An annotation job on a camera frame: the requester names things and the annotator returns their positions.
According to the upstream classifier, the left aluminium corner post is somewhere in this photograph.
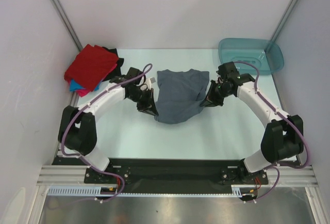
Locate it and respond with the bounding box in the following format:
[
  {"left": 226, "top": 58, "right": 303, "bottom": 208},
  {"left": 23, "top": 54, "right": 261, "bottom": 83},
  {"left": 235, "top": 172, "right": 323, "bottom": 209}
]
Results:
[{"left": 50, "top": 0, "right": 83, "bottom": 51}]

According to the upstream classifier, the black folded t shirt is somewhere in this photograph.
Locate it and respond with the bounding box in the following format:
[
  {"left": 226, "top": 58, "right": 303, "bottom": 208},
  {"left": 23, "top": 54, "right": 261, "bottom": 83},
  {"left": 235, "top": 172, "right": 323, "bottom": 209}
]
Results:
[{"left": 103, "top": 46, "right": 124, "bottom": 82}]

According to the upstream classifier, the left grey cable duct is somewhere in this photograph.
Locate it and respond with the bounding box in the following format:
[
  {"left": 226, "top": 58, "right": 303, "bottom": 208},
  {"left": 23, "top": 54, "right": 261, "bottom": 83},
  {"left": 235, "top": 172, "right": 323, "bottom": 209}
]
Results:
[{"left": 47, "top": 186, "right": 118, "bottom": 197}]

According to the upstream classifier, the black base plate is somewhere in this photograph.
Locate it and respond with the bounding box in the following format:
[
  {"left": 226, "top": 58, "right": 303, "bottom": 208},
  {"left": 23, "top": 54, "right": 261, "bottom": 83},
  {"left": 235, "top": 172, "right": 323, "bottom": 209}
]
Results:
[
  {"left": 220, "top": 166, "right": 269, "bottom": 185},
  {"left": 84, "top": 166, "right": 134, "bottom": 185}
]

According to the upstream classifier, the teal transparent plastic bin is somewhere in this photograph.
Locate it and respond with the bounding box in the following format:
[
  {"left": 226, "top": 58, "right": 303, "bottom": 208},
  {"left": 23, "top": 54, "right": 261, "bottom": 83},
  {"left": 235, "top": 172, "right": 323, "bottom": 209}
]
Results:
[{"left": 218, "top": 38, "right": 284, "bottom": 75}]

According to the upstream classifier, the aluminium corner post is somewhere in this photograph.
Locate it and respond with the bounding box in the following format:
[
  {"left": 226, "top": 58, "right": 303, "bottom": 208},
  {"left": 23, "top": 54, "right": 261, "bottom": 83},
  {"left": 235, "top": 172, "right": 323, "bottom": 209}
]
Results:
[
  {"left": 270, "top": 0, "right": 300, "bottom": 42},
  {"left": 50, "top": 0, "right": 83, "bottom": 51}
]

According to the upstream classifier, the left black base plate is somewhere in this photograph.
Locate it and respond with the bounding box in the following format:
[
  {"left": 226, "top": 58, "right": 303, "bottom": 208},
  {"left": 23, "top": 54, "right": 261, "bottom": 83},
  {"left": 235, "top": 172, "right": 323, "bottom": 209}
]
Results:
[{"left": 84, "top": 166, "right": 134, "bottom": 185}]

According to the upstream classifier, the blue folded t shirt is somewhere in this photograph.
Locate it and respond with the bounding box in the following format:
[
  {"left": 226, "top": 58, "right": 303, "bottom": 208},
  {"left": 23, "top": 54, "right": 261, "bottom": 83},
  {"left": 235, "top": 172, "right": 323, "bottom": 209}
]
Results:
[{"left": 70, "top": 79, "right": 101, "bottom": 92}]

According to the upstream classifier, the grey cable duct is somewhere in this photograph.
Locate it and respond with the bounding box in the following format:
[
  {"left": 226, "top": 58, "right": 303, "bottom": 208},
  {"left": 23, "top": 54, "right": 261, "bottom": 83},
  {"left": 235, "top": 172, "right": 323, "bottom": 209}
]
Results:
[
  {"left": 47, "top": 186, "right": 118, "bottom": 197},
  {"left": 231, "top": 185, "right": 258, "bottom": 197}
]

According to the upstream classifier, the right aluminium side rail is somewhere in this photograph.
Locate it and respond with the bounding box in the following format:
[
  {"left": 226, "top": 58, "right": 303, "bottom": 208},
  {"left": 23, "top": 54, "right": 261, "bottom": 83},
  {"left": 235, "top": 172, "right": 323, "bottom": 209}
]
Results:
[{"left": 273, "top": 74, "right": 301, "bottom": 163}]

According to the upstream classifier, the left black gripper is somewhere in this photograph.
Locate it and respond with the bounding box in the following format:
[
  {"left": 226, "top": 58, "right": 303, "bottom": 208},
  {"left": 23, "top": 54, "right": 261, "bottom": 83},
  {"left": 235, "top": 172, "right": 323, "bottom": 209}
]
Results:
[{"left": 127, "top": 88, "right": 158, "bottom": 117}]

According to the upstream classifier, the aluminium side rail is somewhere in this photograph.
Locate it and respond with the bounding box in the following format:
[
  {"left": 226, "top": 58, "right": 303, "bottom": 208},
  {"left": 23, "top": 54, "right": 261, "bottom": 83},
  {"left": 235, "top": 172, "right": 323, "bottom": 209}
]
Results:
[
  {"left": 55, "top": 92, "right": 79, "bottom": 157},
  {"left": 273, "top": 74, "right": 301, "bottom": 163}
]

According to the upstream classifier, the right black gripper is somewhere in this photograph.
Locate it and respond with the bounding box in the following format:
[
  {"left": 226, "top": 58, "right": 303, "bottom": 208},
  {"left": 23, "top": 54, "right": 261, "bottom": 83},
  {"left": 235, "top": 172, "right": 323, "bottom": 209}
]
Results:
[{"left": 201, "top": 79, "right": 233, "bottom": 107}]

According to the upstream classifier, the right aluminium corner post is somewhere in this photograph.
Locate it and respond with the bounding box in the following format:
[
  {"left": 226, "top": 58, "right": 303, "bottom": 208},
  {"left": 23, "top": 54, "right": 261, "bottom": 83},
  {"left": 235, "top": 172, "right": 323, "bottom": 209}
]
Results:
[{"left": 270, "top": 0, "right": 300, "bottom": 42}]

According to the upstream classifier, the grey blue polo shirt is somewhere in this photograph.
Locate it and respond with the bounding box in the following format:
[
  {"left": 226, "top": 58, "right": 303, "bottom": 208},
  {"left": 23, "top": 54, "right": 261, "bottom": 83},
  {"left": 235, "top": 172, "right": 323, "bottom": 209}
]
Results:
[{"left": 155, "top": 69, "right": 209, "bottom": 124}]

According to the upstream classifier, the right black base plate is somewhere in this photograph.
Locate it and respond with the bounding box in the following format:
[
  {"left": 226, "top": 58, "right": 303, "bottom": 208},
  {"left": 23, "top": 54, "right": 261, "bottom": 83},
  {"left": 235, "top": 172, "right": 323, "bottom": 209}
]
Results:
[{"left": 220, "top": 166, "right": 269, "bottom": 185}]

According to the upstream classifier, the aluminium front frame rail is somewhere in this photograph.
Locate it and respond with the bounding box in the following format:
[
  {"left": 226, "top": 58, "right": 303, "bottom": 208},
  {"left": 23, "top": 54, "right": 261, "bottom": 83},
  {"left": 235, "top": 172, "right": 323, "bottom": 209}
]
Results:
[{"left": 37, "top": 165, "right": 318, "bottom": 187}]

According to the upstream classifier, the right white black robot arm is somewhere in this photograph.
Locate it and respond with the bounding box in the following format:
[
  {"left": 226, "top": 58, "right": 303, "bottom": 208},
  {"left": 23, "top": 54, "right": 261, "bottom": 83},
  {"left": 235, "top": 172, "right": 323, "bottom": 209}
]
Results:
[{"left": 201, "top": 62, "right": 304, "bottom": 184}]

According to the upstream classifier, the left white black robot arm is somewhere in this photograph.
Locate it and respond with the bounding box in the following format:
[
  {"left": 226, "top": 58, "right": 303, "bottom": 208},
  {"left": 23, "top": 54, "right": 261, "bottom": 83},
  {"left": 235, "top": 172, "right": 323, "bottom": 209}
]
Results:
[{"left": 58, "top": 63, "right": 158, "bottom": 183}]

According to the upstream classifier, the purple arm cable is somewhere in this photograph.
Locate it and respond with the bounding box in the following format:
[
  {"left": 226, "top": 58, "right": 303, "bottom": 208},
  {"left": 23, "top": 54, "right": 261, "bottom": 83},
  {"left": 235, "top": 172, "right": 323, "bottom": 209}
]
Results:
[
  {"left": 233, "top": 60, "right": 311, "bottom": 204},
  {"left": 48, "top": 63, "right": 153, "bottom": 211}
]

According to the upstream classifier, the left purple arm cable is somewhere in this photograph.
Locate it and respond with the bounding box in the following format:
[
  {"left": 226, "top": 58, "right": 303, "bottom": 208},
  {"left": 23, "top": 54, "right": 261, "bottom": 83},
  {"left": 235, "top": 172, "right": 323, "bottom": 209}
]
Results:
[{"left": 48, "top": 63, "right": 153, "bottom": 211}]

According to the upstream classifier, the red folded t shirt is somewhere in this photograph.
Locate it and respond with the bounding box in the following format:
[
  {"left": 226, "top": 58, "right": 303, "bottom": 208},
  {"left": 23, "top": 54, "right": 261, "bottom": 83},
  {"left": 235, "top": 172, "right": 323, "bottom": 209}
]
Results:
[{"left": 64, "top": 44, "right": 119, "bottom": 91}]

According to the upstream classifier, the pink folded t shirt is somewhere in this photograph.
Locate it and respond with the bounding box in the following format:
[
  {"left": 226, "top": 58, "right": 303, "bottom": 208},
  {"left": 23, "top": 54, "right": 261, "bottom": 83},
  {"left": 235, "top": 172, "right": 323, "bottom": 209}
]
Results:
[{"left": 74, "top": 64, "right": 117, "bottom": 97}]

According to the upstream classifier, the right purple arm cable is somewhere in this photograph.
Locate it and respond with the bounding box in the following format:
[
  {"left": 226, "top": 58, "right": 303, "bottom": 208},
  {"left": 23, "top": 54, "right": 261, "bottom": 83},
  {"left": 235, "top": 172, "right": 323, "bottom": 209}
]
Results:
[{"left": 233, "top": 60, "right": 311, "bottom": 204}]

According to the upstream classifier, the right grey cable duct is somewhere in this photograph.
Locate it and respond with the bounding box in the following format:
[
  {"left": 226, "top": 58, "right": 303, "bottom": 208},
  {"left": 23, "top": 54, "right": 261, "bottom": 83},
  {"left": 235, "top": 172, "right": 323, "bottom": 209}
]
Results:
[{"left": 231, "top": 185, "right": 258, "bottom": 197}]

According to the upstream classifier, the left aluminium side rail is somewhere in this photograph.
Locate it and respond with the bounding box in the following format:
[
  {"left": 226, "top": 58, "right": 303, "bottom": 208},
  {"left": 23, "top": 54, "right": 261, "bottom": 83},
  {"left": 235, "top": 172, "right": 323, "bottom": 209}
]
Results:
[{"left": 55, "top": 92, "right": 79, "bottom": 157}]

